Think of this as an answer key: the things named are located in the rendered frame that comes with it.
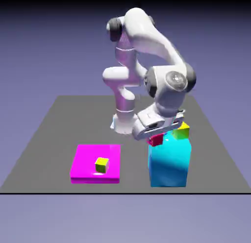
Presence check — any large cyan box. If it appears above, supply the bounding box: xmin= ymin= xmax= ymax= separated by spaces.
xmin=148 ymin=127 xmax=192 ymax=188

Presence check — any large magenta box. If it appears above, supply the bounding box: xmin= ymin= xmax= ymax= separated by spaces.
xmin=70 ymin=144 xmax=122 ymax=184

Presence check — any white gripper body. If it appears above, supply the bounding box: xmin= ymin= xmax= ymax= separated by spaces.
xmin=131 ymin=109 xmax=186 ymax=141

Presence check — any small yellow cube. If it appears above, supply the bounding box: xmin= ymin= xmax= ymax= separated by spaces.
xmin=172 ymin=121 xmax=191 ymax=140
xmin=95 ymin=157 xmax=110 ymax=173

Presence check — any small red cube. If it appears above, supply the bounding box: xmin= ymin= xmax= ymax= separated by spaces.
xmin=148 ymin=134 xmax=164 ymax=147

